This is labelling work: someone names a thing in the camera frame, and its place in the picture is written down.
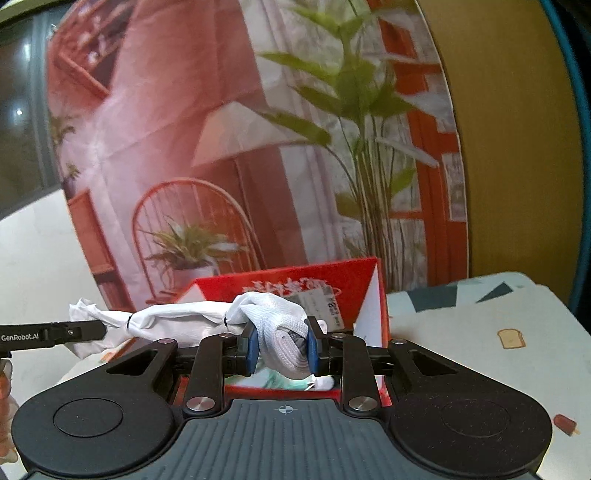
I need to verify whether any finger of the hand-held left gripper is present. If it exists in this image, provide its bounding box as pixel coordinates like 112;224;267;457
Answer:
52;320;108;346

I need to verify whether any white cloth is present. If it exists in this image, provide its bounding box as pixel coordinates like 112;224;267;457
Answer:
68;291;311;382

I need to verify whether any geometric patterned tablecloth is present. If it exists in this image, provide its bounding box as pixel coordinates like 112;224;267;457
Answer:
385;271;527;315

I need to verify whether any white marble board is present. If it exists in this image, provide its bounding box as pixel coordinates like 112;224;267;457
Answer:
0;189;109;384

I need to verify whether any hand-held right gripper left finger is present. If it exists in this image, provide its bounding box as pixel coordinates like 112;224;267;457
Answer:
105;322;260;417

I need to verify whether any dark window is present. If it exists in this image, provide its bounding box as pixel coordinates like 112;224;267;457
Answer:
0;0;62;219

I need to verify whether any printed room scene backdrop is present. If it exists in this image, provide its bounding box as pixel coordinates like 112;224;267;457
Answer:
46;0;472;315

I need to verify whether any white cartoon print mat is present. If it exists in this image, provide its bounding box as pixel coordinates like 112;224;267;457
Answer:
385;284;591;480

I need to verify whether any pale teal cloth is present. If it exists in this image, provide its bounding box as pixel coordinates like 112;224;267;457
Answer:
226;364;336;392

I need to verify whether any person's left hand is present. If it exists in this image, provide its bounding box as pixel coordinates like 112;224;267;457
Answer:
0;360;20;462

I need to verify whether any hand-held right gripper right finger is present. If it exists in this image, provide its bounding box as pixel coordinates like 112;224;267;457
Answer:
305;316;457;415

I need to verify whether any red cardboard box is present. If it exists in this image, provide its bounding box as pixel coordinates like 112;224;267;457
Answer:
172;257;393;403

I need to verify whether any teal curtain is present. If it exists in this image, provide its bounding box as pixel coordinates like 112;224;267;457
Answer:
539;0;591;326

